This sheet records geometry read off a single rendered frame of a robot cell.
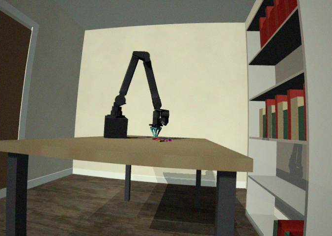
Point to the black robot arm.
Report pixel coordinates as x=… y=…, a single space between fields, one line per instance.
x=160 y=115

